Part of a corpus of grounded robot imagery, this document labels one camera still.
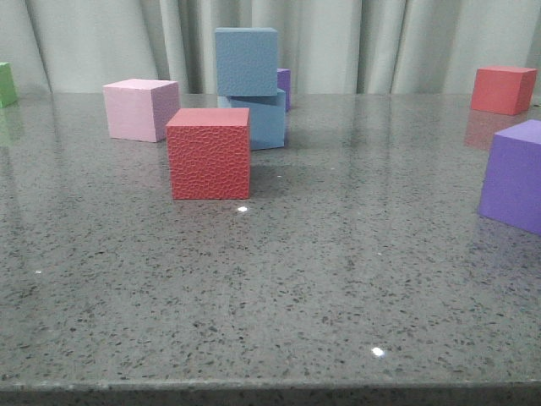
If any light blue foam cube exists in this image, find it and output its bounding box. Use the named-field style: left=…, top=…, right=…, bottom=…
left=217, top=89, right=287, bottom=151

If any darker blue foam cube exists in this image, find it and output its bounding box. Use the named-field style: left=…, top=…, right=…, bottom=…
left=215, top=27, right=278, bottom=96

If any red textured foam cube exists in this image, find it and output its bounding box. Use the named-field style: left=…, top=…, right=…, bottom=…
left=167, top=107, right=250, bottom=200

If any purple foam cube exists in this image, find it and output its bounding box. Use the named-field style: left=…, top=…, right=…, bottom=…
left=277, top=68, right=291, bottom=112

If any pink foam cube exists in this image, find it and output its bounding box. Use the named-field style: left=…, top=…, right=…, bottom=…
left=102, top=79, right=179, bottom=143

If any large near purple cube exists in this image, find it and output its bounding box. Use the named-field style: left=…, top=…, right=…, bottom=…
left=478, top=119, right=540, bottom=234

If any grey curtain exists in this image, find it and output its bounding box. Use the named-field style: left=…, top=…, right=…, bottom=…
left=1, top=1, right=540, bottom=94

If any far red foam cube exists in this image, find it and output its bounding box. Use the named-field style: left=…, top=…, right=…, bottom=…
left=470, top=66, right=538, bottom=116

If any green foam cube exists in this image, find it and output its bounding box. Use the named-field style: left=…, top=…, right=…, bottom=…
left=0, top=62, right=18, bottom=108

